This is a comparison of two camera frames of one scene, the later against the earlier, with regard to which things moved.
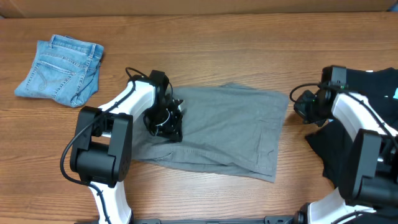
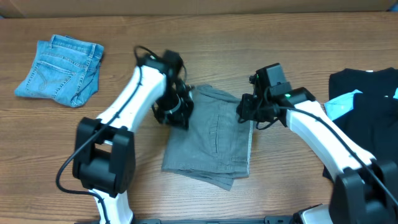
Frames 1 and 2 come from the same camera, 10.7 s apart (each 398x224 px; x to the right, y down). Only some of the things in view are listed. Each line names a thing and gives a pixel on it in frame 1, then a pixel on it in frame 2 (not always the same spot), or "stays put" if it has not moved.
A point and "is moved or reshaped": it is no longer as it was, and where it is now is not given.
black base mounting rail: x=274 y=219 stays put
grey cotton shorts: x=225 y=128 is moved or reshaped
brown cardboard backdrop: x=15 y=9 stays put
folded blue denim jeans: x=64 y=69 stays put
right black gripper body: x=308 y=106 -> x=254 y=109
